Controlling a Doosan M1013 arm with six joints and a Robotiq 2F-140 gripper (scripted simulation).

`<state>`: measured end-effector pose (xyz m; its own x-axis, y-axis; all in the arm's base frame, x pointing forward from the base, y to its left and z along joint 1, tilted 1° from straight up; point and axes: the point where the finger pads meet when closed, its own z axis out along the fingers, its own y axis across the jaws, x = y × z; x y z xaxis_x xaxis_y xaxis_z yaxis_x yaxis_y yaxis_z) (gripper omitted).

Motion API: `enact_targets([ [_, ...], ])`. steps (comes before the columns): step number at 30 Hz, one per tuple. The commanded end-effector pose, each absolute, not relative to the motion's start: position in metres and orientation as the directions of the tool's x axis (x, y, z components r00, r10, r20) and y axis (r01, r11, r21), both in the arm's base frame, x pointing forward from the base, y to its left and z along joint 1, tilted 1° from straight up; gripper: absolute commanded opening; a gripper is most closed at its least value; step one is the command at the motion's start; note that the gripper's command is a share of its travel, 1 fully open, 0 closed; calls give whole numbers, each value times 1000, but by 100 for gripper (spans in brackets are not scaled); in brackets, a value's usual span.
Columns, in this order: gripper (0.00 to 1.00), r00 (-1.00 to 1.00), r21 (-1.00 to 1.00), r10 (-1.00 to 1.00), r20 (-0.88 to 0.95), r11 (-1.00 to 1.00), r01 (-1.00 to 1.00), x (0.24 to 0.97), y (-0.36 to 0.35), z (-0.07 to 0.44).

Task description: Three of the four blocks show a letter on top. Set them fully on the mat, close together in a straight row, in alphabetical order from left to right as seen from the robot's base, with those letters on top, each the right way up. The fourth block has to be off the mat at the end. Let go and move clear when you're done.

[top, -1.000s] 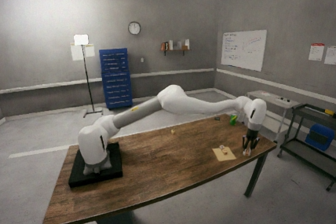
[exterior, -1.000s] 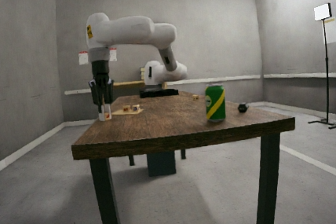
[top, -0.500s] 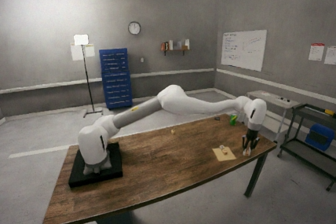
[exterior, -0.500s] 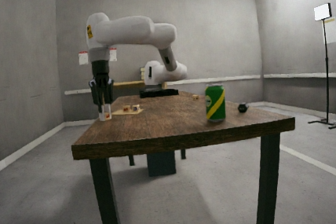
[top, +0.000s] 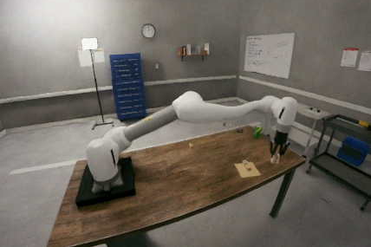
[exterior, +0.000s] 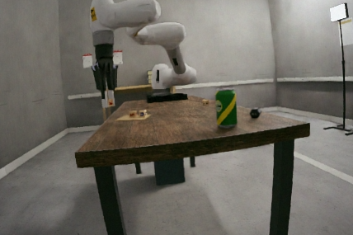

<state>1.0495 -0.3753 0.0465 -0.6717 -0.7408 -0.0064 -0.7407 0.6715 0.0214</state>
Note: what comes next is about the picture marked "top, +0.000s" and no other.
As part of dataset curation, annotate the beige square mat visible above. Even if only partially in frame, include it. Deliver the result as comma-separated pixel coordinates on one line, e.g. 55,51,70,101
235,162,261,178

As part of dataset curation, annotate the green drink can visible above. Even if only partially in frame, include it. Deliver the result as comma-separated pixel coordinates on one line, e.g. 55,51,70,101
254,125,262,139

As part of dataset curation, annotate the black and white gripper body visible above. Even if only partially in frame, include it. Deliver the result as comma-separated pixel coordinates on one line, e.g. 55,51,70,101
274,131,289,146

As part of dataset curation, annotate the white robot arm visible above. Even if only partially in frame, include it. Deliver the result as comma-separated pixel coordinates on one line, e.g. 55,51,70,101
86,92,297,193

